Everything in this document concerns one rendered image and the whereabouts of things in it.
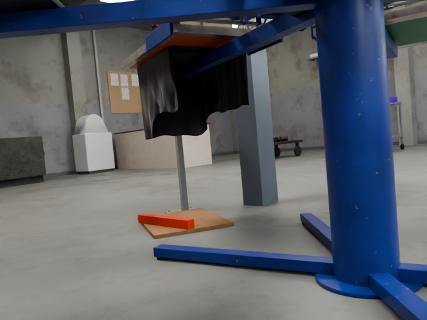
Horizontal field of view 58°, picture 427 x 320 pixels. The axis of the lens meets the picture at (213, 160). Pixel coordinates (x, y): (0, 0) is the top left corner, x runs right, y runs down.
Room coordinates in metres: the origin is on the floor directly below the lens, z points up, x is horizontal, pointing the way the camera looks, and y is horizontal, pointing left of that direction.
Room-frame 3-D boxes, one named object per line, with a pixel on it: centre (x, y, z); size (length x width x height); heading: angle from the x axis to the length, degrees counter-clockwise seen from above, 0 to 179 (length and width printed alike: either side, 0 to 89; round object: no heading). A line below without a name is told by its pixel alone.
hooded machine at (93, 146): (8.59, 2.61, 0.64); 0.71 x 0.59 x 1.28; 134
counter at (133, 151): (8.65, 1.15, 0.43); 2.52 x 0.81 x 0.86; 44
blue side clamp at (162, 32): (1.80, 0.18, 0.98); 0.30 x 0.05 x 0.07; 29
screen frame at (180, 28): (2.14, 0.06, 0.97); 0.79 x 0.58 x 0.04; 29
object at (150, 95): (2.09, 0.26, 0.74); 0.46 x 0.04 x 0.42; 29
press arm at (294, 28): (1.76, -0.15, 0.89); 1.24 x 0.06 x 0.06; 29
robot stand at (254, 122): (2.78, -0.31, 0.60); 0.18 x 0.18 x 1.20; 44
